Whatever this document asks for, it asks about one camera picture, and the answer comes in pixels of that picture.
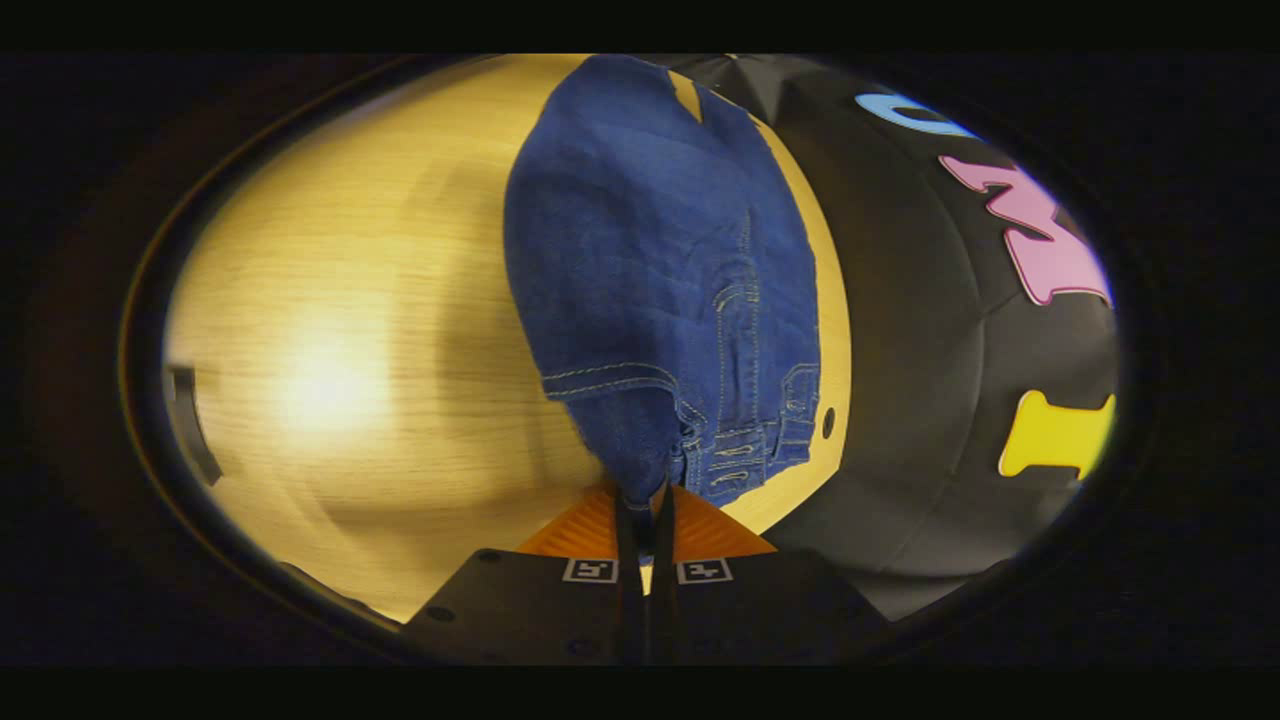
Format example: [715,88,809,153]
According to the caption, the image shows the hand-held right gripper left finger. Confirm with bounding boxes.
[400,484,647,667]

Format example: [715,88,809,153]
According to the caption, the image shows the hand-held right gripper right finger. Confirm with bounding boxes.
[649,484,893,667]

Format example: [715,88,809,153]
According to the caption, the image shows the blue denim jeans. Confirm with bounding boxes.
[503,55,823,511]

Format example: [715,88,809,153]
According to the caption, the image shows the black backdrop cloth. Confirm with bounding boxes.
[640,55,1119,623]

